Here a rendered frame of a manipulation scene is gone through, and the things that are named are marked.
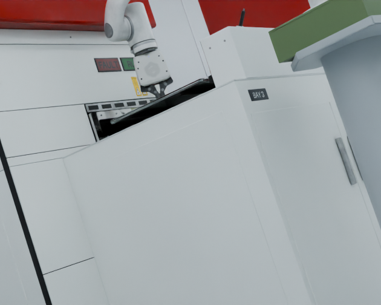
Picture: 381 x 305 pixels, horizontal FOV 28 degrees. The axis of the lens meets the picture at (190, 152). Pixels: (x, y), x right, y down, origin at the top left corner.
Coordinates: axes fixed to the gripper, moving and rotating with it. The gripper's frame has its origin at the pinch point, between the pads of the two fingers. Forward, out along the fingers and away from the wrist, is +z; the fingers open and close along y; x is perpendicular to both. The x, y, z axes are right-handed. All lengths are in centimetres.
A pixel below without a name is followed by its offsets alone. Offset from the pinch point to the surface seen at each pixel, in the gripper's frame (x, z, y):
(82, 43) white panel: 3.5, -25.4, -18.1
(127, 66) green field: 17.1, -17.0, -5.9
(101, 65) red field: 7.3, -17.7, -14.4
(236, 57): -51, 4, 16
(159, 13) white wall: 306, -112, 47
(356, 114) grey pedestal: -64, 28, 36
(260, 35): -40.0, -1.7, 26.9
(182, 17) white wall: 327, -110, 66
